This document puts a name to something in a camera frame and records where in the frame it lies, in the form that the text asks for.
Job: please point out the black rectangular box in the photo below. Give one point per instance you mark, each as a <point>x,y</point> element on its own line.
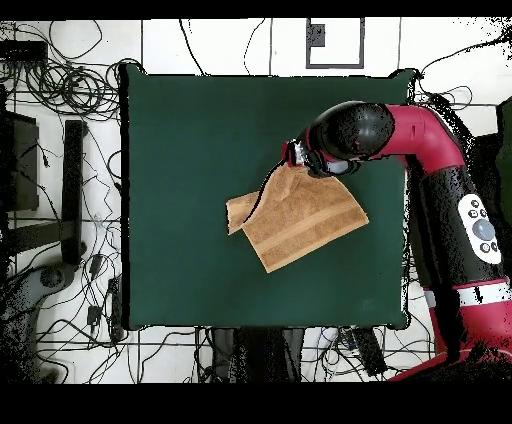
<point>22,51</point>

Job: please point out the grey office chair base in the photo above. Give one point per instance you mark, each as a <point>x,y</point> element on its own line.
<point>24,296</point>

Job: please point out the tan terry towel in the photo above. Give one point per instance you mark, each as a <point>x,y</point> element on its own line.
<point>304,216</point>

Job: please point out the dark green table cloth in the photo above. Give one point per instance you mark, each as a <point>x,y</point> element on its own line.
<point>200,120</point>

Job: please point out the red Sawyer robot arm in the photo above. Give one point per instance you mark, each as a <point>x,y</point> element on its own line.
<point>432,136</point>

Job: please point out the narrow black power strip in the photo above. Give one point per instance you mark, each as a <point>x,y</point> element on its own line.
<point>116,308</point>

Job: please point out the dark flat monitor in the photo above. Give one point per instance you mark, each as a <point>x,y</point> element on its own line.
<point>22,160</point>

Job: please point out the small black power adapter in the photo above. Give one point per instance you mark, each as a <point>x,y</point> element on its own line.
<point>94,315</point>

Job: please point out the black stand frame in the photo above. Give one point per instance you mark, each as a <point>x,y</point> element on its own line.
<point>73,180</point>

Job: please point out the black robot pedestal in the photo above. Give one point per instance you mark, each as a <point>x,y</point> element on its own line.
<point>256,352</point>

